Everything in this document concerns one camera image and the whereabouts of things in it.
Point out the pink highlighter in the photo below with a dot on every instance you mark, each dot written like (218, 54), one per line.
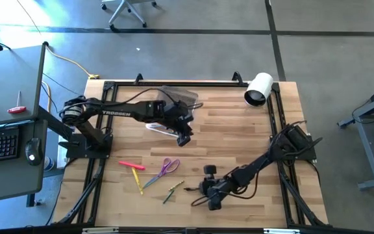
(132, 165)

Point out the purple scissors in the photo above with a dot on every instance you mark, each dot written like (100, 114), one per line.
(158, 176)

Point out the clear plastic supply box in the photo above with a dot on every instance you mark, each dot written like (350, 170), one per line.
(188, 95)

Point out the grey desk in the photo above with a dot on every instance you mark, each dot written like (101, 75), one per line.
(8, 74)

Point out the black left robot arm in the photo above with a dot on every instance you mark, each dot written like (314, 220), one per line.
(125, 112)

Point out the grey metal stand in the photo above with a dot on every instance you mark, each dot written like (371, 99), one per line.
(370, 156)

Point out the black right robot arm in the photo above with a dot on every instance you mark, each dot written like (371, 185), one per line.
(255, 165)

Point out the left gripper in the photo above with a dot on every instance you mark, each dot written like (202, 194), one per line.
(180, 120)

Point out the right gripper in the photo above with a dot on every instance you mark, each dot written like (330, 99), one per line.
(214, 188)

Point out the black click pen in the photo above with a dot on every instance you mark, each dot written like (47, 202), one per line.
(188, 188)

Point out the black computer mouse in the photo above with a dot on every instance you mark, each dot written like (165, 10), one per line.
(33, 151)

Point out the olive yellow crayon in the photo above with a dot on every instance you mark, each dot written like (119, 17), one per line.
(176, 186)

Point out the bright yellow crayon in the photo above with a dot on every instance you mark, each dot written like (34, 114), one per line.
(137, 181)

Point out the office chair base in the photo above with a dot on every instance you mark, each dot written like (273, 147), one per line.
(126, 3)

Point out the black aluminium table frame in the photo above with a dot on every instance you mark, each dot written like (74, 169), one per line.
(187, 84)

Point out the green pen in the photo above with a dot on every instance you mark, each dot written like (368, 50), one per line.
(168, 197)

